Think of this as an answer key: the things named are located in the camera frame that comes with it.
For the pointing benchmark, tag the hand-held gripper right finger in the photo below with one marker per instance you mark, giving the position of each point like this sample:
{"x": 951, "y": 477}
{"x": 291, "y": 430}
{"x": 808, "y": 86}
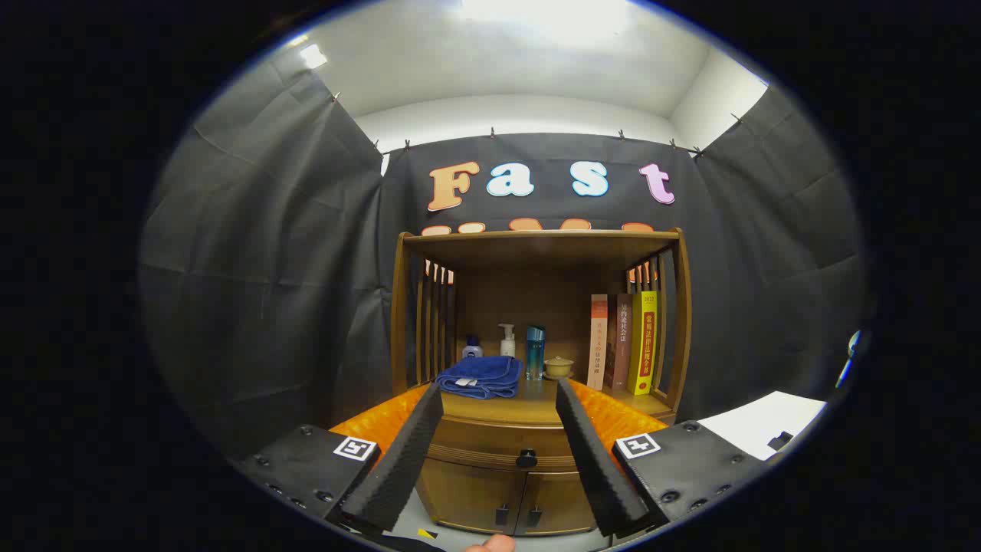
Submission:
{"x": 598, "y": 468}

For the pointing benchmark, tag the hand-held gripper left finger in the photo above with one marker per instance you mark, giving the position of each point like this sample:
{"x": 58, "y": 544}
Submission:
{"x": 398, "y": 460}

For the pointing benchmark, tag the black round drawer knob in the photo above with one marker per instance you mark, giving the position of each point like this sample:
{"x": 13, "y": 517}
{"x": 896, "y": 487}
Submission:
{"x": 526, "y": 458}

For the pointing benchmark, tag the wooden drawer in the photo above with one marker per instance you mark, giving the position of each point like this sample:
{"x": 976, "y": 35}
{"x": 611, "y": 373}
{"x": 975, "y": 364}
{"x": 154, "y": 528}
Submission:
{"x": 490, "y": 441}

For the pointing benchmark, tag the wooden countertop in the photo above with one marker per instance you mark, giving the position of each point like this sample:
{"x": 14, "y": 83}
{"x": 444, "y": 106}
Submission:
{"x": 536, "y": 406}

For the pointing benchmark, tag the wooden cabinet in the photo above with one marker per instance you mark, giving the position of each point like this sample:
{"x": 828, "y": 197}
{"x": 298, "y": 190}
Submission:
{"x": 490, "y": 299}

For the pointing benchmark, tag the beige lidded teacup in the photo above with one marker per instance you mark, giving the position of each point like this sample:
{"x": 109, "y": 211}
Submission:
{"x": 558, "y": 368}

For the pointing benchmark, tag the blue folded towel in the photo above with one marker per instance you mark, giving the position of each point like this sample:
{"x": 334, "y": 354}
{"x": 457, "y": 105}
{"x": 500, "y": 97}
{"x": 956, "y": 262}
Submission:
{"x": 479, "y": 376}

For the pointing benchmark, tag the pink and white book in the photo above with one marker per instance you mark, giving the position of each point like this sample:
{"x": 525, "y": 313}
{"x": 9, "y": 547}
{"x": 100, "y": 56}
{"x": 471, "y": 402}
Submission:
{"x": 598, "y": 345}

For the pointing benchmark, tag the brown book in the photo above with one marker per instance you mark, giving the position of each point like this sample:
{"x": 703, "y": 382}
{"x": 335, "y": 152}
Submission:
{"x": 621, "y": 345}

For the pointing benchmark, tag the tall blue transparent bottle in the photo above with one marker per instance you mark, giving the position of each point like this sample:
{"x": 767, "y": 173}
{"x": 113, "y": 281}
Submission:
{"x": 535, "y": 356}

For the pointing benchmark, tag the yellow book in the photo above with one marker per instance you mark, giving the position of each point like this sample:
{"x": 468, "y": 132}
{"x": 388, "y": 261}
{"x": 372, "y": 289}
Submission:
{"x": 644, "y": 345}

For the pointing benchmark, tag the small white blue-capped bottle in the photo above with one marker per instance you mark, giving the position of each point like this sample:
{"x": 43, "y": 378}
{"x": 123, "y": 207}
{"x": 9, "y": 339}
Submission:
{"x": 472, "y": 351}

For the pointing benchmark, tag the white pump bottle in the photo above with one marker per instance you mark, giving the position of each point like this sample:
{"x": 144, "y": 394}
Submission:
{"x": 507, "y": 345}

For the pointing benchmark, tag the small black object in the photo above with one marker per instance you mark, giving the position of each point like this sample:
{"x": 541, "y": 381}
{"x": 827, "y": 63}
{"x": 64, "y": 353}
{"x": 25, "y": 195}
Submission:
{"x": 780, "y": 440}

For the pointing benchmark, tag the ceiling light panel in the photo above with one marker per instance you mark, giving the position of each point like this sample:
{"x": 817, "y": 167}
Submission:
{"x": 313, "y": 55}

